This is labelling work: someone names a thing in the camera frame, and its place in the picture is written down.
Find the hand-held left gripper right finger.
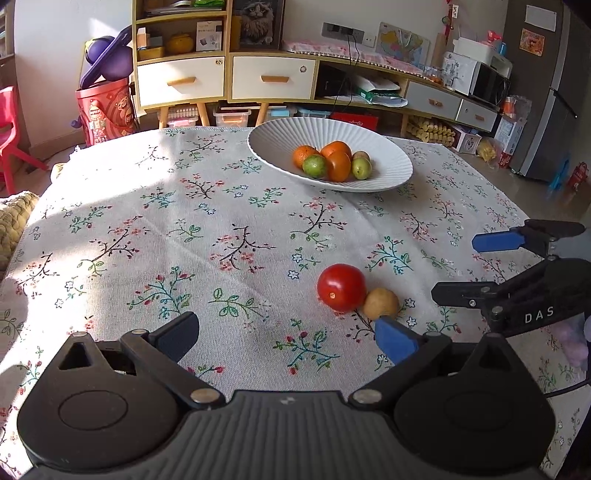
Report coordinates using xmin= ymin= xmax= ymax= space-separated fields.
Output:
xmin=348 ymin=317 xmax=533 ymax=410

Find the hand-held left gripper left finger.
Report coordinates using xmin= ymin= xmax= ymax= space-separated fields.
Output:
xmin=45 ymin=311 xmax=227 ymax=410

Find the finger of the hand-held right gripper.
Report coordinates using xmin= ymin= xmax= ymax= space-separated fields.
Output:
xmin=472 ymin=220 xmax=586 ymax=254
xmin=431 ymin=281 xmax=509 ymax=320

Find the small brown potato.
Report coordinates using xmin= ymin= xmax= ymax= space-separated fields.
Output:
xmin=361 ymin=287 xmax=400 ymax=320

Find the red tomato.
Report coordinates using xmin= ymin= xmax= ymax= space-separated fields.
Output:
xmin=317 ymin=263 xmax=368 ymax=313

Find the white ribbed bowl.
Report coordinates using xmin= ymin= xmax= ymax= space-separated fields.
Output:
xmin=247 ymin=117 xmax=414 ymax=193

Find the orange tomato front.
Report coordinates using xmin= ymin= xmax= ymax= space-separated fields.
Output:
xmin=325 ymin=150 xmax=352 ymax=182

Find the orange mandarin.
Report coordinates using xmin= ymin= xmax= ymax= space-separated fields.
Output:
xmin=292 ymin=145 xmax=321 ymax=171
xmin=320 ymin=140 xmax=353 ymax=160

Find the green lime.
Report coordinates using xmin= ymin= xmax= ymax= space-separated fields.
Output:
xmin=302 ymin=154 xmax=329 ymax=180

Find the person's right forearm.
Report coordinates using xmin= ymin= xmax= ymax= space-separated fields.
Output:
xmin=553 ymin=318 xmax=591 ymax=370

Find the yellow plastic bag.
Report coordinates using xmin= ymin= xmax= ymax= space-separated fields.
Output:
xmin=475 ymin=138 xmax=504 ymax=162

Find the floral tablecloth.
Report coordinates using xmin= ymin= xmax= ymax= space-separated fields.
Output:
xmin=0 ymin=127 xmax=591 ymax=480

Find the tall white carton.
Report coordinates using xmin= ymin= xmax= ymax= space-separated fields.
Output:
xmin=494 ymin=115 xmax=527 ymax=169

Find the small red bag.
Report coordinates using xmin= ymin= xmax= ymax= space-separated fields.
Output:
xmin=567 ymin=161 xmax=590 ymax=191

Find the small white printed box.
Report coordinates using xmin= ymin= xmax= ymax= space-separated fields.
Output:
xmin=450 ymin=124 xmax=483 ymax=154

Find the grey drawer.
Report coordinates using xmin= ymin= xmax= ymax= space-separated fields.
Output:
xmin=405 ymin=82 xmax=462 ymax=121
xmin=457 ymin=99 xmax=499 ymax=132

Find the pile of yellow packets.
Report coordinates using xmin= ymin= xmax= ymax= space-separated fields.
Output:
xmin=406 ymin=116 xmax=455 ymax=146

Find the black microwave oven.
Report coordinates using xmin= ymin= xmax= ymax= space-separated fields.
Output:
xmin=468 ymin=62 xmax=511 ymax=107

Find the grey refrigerator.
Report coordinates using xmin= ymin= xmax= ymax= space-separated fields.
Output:
xmin=501 ymin=0 xmax=591 ymax=183

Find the red cardboard box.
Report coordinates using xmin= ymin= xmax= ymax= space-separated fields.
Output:
xmin=330 ymin=112 xmax=379 ymax=132

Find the white printer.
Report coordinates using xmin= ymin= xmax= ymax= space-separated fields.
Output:
xmin=452 ymin=37 xmax=513 ymax=77

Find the stack of papers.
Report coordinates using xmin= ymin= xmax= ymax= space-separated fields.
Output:
xmin=353 ymin=75 xmax=409 ymax=107

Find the low wooden tv cabinet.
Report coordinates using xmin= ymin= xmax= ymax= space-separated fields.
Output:
xmin=315 ymin=51 xmax=502 ymax=138

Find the beige knitted cushion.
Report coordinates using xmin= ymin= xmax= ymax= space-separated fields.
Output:
xmin=0 ymin=191 xmax=40 ymax=278

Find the red fridge sticker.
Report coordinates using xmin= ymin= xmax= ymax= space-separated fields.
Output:
xmin=519 ymin=28 xmax=546 ymax=57

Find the world map poster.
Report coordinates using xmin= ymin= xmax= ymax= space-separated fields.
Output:
xmin=375 ymin=22 xmax=431 ymax=68

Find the red printed bucket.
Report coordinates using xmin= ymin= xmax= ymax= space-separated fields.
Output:
xmin=76 ymin=78 xmax=139 ymax=147

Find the black electronics box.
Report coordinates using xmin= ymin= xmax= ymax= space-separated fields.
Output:
xmin=316 ymin=65 xmax=354 ymax=99

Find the white drawer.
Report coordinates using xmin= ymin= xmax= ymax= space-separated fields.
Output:
xmin=231 ymin=56 xmax=317 ymax=101
xmin=137 ymin=58 xmax=226 ymax=108

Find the pink lace cloth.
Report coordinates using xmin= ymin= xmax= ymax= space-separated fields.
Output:
xmin=281 ymin=39 xmax=426 ymax=75

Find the red plastic chair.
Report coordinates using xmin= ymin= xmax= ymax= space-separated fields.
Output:
xmin=0 ymin=86 xmax=49 ymax=195

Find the purple plastic toy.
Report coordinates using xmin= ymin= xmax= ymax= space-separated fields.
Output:
xmin=79 ymin=26 xmax=134 ymax=90

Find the wooden shelf cabinet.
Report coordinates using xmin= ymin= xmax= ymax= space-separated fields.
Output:
xmin=131 ymin=0 xmax=320 ymax=130

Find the orange pumpkin ornament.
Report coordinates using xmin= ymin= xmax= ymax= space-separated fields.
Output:
xmin=165 ymin=34 xmax=194 ymax=55

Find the white box on shelf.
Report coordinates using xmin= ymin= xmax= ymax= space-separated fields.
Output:
xmin=195 ymin=21 xmax=223 ymax=51

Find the framed cat picture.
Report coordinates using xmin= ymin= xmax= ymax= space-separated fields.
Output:
xmin=231 ymin=0 xmax=284 ymax=51

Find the thin black cable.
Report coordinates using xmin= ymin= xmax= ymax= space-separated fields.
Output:
xmin=540 ymin=368 xmax=588 ymax=398

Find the black power cable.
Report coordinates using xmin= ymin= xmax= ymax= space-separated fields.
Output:
xmin=337 ymin=30 xmax=362 ymax=104

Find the grey wall socket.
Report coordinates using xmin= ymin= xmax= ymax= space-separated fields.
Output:
xmin=322 ymin=22 xmax=364 ymax=42

